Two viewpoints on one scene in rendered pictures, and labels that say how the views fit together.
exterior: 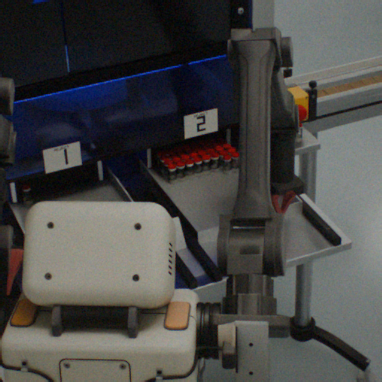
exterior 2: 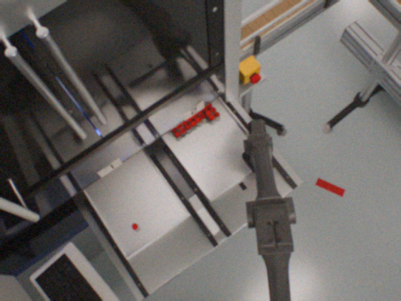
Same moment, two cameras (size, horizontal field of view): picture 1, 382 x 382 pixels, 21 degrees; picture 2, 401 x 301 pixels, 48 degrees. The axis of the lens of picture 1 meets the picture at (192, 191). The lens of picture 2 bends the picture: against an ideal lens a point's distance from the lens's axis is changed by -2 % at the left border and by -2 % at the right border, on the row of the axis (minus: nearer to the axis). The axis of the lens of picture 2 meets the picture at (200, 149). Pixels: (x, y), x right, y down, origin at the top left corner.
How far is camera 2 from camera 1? 1.48 m
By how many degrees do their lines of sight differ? 39
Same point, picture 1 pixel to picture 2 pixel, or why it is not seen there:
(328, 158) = not seen: outside the picture
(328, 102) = (266, 40)
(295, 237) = not seen: hidden behind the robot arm
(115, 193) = (145, 157)
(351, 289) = (264, 65)
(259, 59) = (281, 265)
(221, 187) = (212, 139)
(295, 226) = not seen: hidden behind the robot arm
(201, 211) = (204, 168)
